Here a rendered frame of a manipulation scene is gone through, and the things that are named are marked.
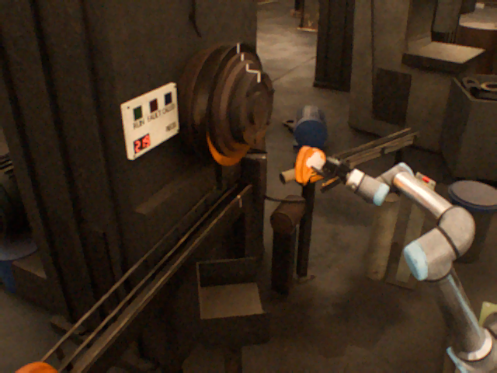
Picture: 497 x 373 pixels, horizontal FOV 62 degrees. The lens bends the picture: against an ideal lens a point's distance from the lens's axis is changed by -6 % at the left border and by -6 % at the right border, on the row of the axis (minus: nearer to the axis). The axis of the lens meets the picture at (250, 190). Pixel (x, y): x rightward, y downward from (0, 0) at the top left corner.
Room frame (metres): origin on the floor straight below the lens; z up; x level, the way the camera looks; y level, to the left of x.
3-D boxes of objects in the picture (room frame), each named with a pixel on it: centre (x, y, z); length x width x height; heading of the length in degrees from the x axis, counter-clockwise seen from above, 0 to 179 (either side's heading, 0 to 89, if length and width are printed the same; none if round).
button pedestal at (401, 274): (1.90, -0.89, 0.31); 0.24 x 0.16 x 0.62; 154
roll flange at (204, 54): (1.65, 0.15, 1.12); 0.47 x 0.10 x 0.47; 154
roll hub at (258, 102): (1.57, -0.01, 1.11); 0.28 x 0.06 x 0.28; 154
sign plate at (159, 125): (1.36, 0.32, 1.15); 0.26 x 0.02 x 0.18; 154
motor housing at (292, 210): (1.85, -0.19, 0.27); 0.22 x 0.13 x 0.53; 154
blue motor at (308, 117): (3.82, -0.56, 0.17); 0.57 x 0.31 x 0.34; 174
